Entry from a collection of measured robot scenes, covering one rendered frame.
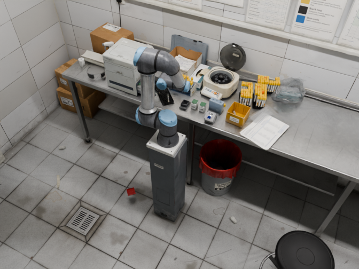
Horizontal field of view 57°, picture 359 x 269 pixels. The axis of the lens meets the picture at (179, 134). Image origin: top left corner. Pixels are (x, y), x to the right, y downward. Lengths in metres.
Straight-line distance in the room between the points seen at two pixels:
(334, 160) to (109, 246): 1.81
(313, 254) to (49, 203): 2.17
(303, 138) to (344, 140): 0.29
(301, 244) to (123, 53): 1.77
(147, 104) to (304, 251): 1.30
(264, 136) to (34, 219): 2.02
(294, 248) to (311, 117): 0.98
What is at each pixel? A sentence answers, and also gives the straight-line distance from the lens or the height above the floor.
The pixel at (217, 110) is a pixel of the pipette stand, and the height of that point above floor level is 0.91.
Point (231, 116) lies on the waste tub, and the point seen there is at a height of 0.95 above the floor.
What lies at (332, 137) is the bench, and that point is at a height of 0.87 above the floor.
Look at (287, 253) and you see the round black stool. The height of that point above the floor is 0.65.
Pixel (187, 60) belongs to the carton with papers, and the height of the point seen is 0.94.
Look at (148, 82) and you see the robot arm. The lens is 1.96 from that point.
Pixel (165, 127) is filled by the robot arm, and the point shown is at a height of 1.07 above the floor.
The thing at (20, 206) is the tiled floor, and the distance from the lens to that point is 3.27.
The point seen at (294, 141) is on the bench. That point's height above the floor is 0.87.
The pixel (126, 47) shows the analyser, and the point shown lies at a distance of 2.62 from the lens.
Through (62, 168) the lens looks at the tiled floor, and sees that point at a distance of 3.39.
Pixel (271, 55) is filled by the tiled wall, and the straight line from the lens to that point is 2.70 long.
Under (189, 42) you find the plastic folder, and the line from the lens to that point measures 2.88.
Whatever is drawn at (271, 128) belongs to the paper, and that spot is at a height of 0.89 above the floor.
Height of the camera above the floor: 2.57
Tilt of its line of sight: 47 degrees down
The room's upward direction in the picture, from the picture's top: 1 degrees clockwise
